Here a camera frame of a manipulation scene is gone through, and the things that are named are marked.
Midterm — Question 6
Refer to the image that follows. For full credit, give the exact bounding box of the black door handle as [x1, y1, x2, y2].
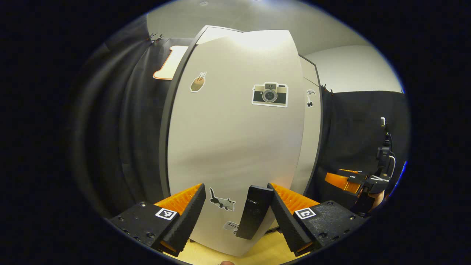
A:
[235, 185, 275, 240]

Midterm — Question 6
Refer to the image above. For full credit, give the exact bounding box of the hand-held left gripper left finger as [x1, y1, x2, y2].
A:
[106, 183, 207, 258]

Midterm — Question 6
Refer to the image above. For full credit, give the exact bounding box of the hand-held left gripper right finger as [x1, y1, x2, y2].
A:
[265, 183, 365, 258]

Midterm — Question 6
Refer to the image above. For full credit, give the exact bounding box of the grey shoe cabinet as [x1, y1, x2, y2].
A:
[158, 25, 324, 240]

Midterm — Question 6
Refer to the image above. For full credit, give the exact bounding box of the light grey cabinet door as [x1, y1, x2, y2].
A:
[166, 29, 306, 257]
[294, 55, 322, 195]

